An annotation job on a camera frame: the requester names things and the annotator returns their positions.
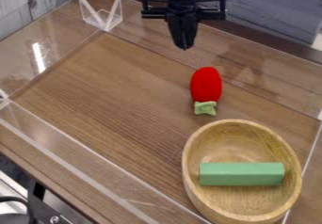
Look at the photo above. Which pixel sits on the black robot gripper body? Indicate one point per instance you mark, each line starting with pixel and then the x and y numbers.
pixel 207 9

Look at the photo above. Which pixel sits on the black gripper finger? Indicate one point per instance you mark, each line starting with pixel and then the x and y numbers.
pixel 190 29
pixel 175 28

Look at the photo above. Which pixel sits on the red plush strawberry green stem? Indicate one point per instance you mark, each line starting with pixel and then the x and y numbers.
pixel 206 87

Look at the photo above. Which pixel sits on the wooden bowl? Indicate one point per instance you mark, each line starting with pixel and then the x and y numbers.
pixel 241 141

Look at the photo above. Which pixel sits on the green rectangular block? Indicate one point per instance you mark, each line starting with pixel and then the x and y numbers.
pixel 241 174

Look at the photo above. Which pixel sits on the black metal table leg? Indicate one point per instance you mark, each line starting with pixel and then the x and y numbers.
pixel 44 214

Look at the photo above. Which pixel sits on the clear acrylic corner bracket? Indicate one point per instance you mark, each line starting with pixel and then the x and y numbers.
pixel 103 19

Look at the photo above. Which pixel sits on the clear acrylic table enclosure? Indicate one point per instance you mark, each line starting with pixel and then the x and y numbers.
pixel 99 113

